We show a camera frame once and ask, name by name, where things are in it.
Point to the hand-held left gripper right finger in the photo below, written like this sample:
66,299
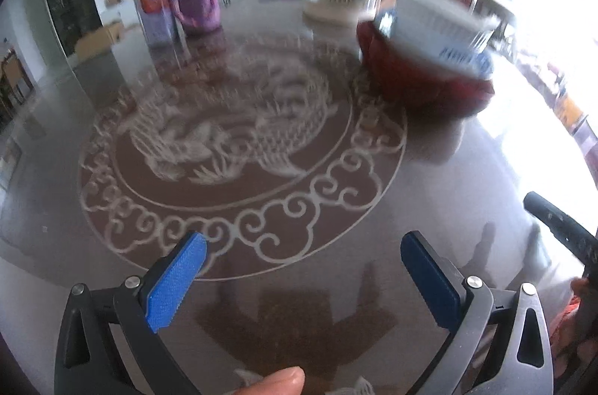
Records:
430,283

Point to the orange fuzzy clothing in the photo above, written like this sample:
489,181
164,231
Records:
566,322

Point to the white ribbed bowl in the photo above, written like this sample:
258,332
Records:
439,16

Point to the pile of snacks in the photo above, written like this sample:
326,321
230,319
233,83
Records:
560,96

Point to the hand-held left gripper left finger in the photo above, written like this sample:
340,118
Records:
175,283

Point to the blue and white bowl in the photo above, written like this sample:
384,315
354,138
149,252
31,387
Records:
488,65

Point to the person's left hand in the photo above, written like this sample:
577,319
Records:
266,383

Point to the purple tin can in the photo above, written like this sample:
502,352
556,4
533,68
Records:
154,16

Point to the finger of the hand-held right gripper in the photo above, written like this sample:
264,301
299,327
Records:
560,224

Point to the cardboard box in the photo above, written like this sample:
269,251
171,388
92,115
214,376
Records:
98,40

